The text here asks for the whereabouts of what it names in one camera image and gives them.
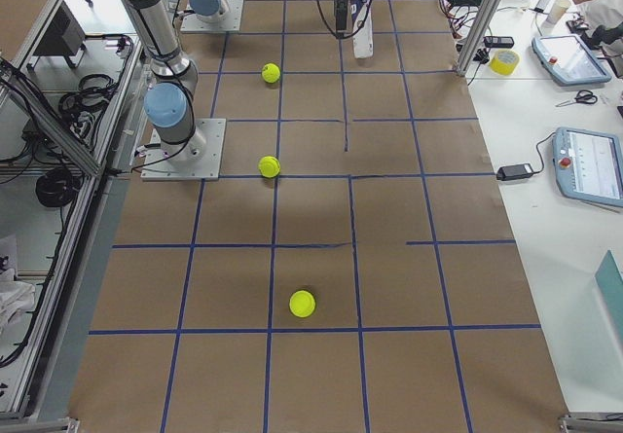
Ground near teach pendant tablet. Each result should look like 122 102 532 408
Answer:
552 127 622 207

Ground yellow tape roll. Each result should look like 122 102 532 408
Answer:
490 49 520 76

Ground teach pendant tablet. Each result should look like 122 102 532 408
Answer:
552 127 622 207
531 34 611 86

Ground coiled black cables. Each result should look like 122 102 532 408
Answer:
35 165 82 208

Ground aluminium frame post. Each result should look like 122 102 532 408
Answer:
455 0 501 77

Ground black handled scissors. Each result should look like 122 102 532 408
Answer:
556 90 598 107

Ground brown paper mat blue grid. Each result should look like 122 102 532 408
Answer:
69 0 565 432

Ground blue white tennis ball can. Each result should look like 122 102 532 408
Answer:
349 0 374 59

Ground far teach pendant tablet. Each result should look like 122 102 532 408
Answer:
531 34 611 86

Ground tennis ball centre left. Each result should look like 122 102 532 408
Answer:
288 289 316 318

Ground person in white coat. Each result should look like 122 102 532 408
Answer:
571 0 622 79

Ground paper cup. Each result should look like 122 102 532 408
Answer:
546 0 572 25

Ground teal folder corner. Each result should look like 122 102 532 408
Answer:
595 250 622 322

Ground black remote phone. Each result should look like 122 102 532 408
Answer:
483 36 515 49

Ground tennis ball near far base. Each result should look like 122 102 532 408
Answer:
261 62 281 84

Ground black power adapter brick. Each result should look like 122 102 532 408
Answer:
495 163 534 181

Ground tennis ball with black print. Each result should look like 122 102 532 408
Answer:
258 156 281 179

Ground white crumpled cloth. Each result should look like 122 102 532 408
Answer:
0 235 36 351

